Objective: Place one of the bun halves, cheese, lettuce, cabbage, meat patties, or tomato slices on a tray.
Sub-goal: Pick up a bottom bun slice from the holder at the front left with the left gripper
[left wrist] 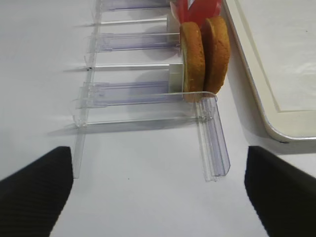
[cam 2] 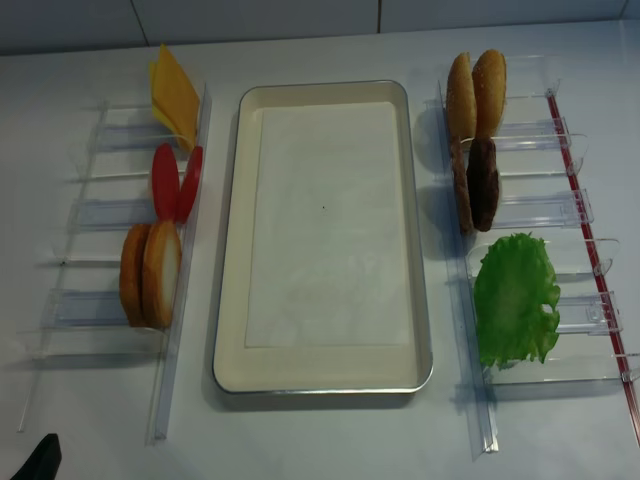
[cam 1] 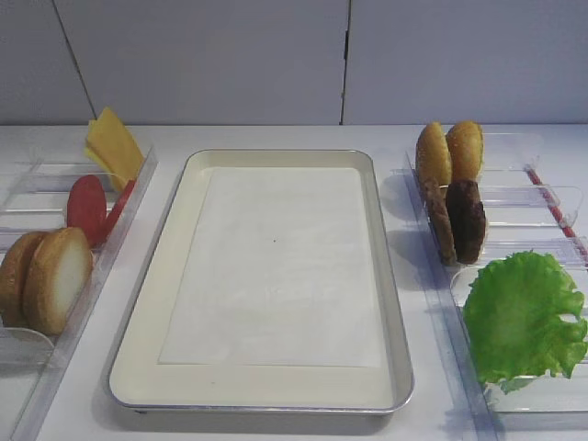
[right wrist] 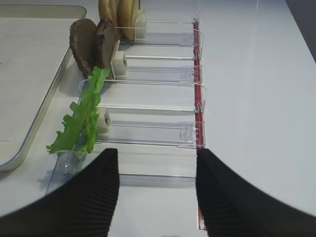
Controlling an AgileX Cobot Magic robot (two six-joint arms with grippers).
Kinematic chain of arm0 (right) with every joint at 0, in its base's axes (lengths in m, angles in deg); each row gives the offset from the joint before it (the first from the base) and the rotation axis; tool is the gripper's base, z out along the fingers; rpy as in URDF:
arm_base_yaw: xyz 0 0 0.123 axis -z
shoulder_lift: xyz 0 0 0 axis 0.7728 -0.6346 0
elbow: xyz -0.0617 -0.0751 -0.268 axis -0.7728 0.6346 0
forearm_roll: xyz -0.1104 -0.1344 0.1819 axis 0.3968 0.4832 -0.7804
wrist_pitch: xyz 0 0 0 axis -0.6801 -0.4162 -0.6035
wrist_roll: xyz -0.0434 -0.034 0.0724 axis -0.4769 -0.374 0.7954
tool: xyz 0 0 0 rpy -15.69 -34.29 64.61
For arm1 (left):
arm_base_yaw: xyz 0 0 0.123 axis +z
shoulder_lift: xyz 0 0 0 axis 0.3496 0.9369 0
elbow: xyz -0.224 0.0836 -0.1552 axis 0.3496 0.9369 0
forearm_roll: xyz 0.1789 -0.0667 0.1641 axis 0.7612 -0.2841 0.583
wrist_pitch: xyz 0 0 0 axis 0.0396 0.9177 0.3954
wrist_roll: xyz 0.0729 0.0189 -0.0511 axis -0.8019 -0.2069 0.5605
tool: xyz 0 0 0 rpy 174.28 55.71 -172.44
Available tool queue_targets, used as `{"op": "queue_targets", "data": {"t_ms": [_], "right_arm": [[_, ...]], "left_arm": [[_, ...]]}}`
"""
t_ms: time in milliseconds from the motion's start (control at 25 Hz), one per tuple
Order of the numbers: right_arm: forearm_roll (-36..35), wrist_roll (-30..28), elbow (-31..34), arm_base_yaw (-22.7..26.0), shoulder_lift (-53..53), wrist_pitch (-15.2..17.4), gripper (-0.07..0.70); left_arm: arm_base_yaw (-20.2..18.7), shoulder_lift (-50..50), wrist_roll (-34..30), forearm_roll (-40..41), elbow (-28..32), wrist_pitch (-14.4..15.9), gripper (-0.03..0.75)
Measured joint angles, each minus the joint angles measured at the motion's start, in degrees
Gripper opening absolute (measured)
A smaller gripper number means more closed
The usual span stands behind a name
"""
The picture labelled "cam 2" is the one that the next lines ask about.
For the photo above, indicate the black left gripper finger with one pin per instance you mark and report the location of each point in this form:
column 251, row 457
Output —
column 44, row 461

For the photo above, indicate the bun slice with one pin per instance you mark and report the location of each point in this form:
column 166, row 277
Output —
column 160, row 272
column 130, row 277

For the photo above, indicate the left red tomato slice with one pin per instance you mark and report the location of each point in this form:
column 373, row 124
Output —
column 165, row 183

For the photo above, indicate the red tomato slice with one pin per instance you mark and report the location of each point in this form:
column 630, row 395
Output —
column 165, row 183
column 189, row 187

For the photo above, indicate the right red tomato slice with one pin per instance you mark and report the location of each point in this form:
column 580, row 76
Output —
column 189, row 187

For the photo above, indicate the yellow cheese slices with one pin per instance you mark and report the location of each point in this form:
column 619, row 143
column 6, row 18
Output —
column 175, row 103

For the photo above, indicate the light brown meat patty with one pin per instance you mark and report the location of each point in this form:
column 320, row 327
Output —
column 461, row 187

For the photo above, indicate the green lettuce leaf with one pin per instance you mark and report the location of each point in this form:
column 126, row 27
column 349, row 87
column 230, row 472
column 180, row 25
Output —
column 515, row 298

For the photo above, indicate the dark brown meat patty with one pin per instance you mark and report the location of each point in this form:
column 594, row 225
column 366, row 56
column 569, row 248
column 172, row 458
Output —
column 483, row 181

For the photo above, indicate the clear acrylic left rack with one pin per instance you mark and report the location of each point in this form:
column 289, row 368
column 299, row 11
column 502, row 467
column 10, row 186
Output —
column 83, row 322

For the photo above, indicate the clear acrylic rack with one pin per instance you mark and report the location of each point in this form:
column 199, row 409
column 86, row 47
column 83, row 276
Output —
column 541, row 195
column 83, row 322

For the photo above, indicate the cream metal tray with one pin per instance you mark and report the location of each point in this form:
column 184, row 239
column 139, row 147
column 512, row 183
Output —
column 349, row 369

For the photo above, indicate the white paper liner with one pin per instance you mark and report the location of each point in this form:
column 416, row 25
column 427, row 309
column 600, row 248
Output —
column 329, row 261

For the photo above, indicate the left sesame top bun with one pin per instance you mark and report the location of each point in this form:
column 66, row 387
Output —
column 460, row 98

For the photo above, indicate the sesame bun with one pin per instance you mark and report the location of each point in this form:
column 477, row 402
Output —
column 489, row 78
column 460, row 98

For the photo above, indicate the clear acrylic right rack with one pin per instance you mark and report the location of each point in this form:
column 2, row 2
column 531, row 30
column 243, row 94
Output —
column 541, row 195

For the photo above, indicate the right sesame top bun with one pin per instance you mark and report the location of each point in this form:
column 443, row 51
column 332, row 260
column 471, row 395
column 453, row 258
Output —
column 489, row 78

